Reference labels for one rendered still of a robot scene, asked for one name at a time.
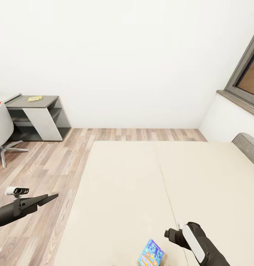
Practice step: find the jigsaw puzzle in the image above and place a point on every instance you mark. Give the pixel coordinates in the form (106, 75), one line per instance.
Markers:
(35, 98)

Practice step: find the bed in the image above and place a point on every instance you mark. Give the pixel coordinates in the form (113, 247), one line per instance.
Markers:
(131, 191)

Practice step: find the swivel chair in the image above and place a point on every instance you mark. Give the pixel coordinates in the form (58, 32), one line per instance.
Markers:
(6, 130)

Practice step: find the desk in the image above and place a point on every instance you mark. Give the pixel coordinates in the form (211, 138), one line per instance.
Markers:
(47, 115)

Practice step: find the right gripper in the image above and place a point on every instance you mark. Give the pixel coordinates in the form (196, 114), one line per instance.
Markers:
(173, 236)

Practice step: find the board game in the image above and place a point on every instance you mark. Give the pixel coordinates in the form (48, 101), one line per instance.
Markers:
(151, 255)

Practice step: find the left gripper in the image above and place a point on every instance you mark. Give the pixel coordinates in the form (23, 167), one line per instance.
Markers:
(22, 207)

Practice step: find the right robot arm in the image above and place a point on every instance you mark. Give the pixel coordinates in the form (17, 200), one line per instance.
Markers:
(191, 236)

